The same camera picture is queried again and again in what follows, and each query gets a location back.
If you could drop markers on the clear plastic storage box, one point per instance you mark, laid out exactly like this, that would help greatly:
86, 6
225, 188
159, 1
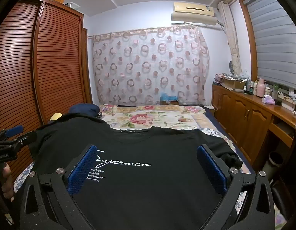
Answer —
73, 5

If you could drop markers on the grey trash bin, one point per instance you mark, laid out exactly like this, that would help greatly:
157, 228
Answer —
270, 165

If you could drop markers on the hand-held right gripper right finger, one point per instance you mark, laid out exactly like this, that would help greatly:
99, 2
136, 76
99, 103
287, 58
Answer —
211, 172

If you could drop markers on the cream wall air conditioner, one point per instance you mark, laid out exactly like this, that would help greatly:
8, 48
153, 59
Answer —
193, 14

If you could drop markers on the circle patterned sheer curtain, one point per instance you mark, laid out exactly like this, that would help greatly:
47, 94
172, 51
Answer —
148, 64

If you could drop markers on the small brown box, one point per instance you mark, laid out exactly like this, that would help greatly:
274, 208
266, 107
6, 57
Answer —
169, 102

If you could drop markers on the green bottle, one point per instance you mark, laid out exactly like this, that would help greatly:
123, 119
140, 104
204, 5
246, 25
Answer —
275, 92

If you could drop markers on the blue floral white sheet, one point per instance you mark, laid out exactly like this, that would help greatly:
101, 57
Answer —
20, 178

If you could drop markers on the pink thermos flask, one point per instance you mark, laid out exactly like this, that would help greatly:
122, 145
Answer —
260, 88

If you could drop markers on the black t-shirt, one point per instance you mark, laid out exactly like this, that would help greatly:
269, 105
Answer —
143, 191

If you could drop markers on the small desk fan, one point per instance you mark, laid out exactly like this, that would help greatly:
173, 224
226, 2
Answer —
231, 66

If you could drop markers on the beige window curtain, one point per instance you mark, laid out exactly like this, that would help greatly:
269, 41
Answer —
230, 40

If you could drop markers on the open cardboard box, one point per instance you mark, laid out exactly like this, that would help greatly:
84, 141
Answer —
233, 84

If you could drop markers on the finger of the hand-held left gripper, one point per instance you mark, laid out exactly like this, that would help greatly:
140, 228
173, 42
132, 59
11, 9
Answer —
26, 137
15, 130

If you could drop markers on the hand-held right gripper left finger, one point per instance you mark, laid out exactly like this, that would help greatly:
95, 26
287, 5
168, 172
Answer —
82, 170

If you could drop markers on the brown louvered wooden wardrobe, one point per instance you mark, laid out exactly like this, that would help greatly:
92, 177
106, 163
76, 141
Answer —
54, 64

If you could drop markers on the wooden sideboard cabinet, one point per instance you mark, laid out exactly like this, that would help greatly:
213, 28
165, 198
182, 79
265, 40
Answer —
243, 119

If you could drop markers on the person's left hand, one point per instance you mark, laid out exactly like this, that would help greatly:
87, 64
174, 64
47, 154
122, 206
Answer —
6, 182

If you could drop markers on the purple tissue pack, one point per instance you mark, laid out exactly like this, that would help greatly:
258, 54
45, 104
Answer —
267, 100

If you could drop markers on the pink folded cloth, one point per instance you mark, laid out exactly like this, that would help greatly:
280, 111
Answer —
219, 77

